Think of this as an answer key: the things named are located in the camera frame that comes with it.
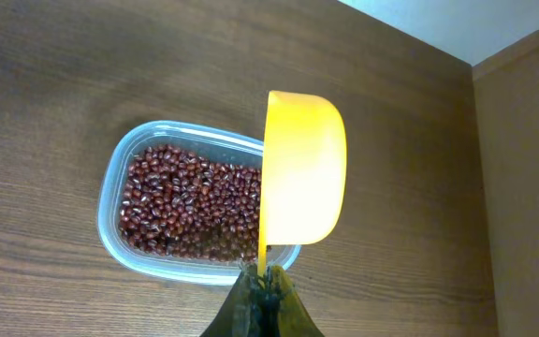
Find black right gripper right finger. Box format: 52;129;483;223
265;266;324;337

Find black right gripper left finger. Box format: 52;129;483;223
201;264;262;337

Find red beans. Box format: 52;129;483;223
118;144;262;262

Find orange measuring scoop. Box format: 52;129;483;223
257;91;347;276

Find clear plastic container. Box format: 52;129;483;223
96;120;302;286

